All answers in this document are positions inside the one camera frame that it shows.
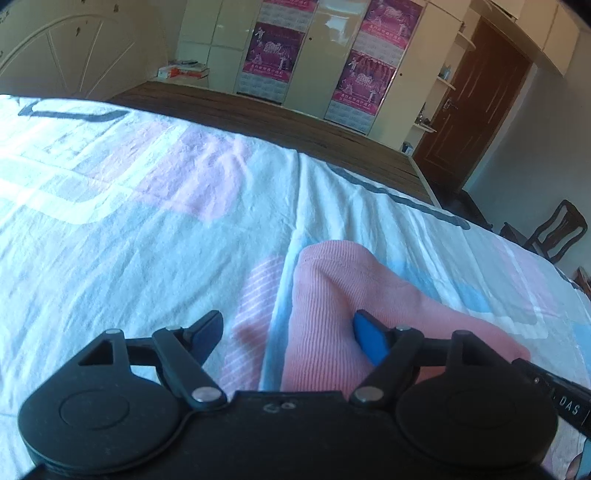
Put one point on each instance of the wooden bed platform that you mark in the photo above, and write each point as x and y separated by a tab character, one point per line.
277	124

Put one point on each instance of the purple wall calendar poster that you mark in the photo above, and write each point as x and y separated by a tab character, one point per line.
390	23
272	60
362	87
288	5

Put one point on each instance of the stack of books and boxes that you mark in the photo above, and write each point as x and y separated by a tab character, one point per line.
182	70

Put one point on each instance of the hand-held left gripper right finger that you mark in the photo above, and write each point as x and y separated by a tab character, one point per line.
371	337

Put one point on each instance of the pink ribbed knit top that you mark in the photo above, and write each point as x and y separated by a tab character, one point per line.
332	314

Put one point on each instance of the small blue bottle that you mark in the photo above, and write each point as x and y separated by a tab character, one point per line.
446	71

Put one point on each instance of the cream wardrobe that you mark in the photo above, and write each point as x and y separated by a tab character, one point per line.
323	46

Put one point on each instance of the cream overhead cabinets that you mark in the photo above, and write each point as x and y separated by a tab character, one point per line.
535	27

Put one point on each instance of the cream corner shelf unit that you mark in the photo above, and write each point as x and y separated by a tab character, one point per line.
438	92

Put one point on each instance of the dark wooden chair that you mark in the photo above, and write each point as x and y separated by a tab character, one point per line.
554	230

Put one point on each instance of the brown wooden furniture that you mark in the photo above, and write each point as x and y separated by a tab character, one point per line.
582	279

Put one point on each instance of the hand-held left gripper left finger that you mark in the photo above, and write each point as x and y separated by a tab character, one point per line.
207	332

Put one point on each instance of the pastel printed bed sheet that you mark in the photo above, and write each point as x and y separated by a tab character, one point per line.
115	207

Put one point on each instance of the cream curved headboard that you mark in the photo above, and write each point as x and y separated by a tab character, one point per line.
69	46

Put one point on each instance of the brown wooden door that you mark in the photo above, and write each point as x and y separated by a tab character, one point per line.
475	106

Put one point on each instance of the small white box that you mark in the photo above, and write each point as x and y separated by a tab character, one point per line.
408	147

